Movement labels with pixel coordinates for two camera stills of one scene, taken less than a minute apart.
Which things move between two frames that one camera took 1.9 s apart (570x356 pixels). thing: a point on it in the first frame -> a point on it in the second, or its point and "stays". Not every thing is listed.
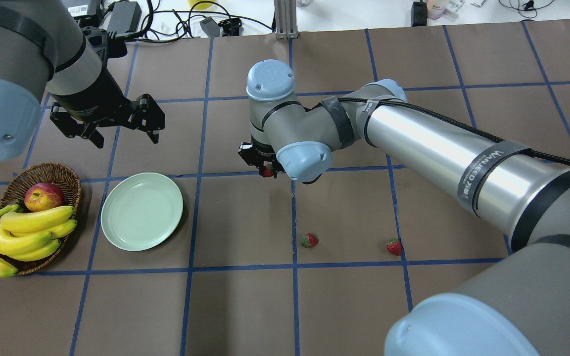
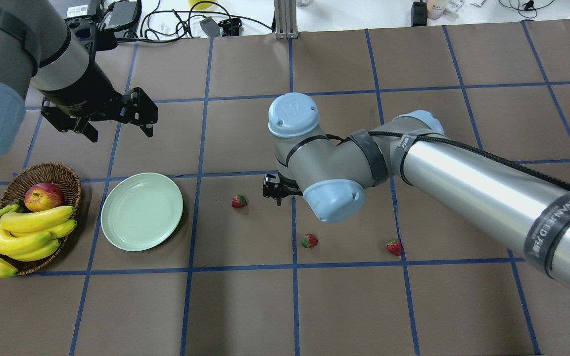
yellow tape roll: (200, 6) stays
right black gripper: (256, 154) -> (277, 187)
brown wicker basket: (14, 194) stays
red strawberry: (308, 241) stays
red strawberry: (395, 247) stays
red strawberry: (268, 171) -> (239, 201)
